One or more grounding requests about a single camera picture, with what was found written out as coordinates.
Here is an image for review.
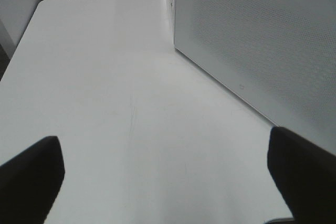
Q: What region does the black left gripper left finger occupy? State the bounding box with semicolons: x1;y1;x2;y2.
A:
1;136;65;223

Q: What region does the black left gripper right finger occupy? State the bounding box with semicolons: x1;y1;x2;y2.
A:
267;127;335;223

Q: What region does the white microwave door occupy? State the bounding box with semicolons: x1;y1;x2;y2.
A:
174;0;335;153

